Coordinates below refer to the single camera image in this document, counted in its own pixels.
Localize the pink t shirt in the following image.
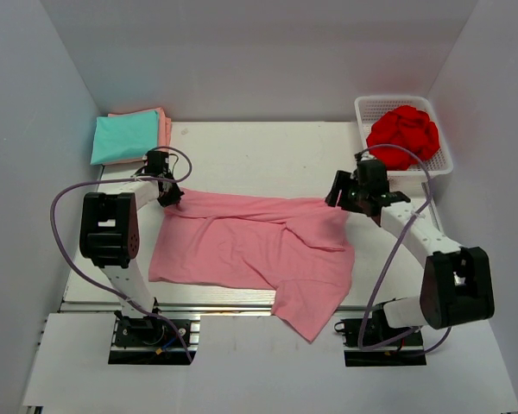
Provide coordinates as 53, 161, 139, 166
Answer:
148, 190, 355, 342

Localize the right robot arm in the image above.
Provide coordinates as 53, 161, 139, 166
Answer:
325, 160, 496, 344

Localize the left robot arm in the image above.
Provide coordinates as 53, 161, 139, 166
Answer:
79, 146, 184, 344

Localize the folded teal t shirt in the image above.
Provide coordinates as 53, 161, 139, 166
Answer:
91, 110, 160, 166

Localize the folded salmon t shirt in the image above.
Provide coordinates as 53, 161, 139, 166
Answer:
104, 107, 172, 166

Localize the red crumpled t shirt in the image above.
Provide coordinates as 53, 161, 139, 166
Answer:
366, 105, 440, 171

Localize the white plastic basket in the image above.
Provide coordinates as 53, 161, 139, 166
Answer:
354, 95, 453, 178

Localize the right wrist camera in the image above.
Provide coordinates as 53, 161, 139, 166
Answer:
354, 151, 372, 163

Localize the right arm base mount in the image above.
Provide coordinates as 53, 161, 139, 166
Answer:
334, 317, 426, 367

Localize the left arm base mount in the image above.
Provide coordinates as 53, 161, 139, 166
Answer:
108, 310, 199, 366

